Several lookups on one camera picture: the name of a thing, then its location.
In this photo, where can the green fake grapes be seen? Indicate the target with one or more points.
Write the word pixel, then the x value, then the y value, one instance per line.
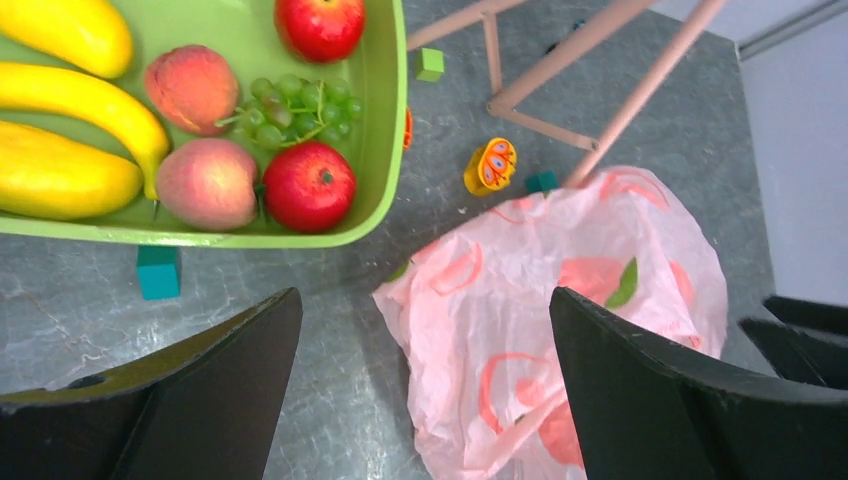
pixel 281 114

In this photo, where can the pink plastic bag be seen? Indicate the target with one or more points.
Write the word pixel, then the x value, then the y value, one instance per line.
pixel 471 314

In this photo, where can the teal cube near stand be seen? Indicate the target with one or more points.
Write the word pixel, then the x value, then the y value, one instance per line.
pixel 543 182

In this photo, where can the yellow butterfly toy block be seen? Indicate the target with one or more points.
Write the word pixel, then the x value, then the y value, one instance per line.
pixel 491 167

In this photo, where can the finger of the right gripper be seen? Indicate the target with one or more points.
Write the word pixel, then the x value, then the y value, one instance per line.
pixel 799 354
pixel 808 314

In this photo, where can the small green cube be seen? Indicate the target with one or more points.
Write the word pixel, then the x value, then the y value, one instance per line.
pixel 429 65

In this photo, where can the orange arch toy block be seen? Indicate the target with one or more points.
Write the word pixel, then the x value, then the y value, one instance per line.
pixel 409 129

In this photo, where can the pink music stand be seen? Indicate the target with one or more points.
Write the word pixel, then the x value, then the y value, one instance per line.
pixel 693 130

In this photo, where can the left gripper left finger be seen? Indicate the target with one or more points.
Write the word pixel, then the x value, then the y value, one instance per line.
pixel 205 407

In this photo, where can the red fake apple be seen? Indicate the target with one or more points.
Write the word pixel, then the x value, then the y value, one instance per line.
pixel 309 188

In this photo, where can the yellow fruit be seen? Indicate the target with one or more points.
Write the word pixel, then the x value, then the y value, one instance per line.
pixel 90 34

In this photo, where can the teal cube near basin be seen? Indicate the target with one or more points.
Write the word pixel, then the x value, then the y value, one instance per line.
pixel 159 272

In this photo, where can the pink fake peach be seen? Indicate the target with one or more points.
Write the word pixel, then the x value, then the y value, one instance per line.
pixel 194 88
pixel 208 183

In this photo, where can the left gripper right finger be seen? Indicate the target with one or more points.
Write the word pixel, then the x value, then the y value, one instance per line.
pixel 646 407

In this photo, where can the yellow fake mango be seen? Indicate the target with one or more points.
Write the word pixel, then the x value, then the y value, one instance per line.
pixel 46 175

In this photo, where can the green plastic basin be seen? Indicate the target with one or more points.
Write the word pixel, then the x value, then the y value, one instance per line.
pixel 243 32

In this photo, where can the yellow fake banana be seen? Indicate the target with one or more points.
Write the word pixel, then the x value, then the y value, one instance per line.
pixel 61 91

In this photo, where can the red fruit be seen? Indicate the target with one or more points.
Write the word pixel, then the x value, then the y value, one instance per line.
pixel 320 31

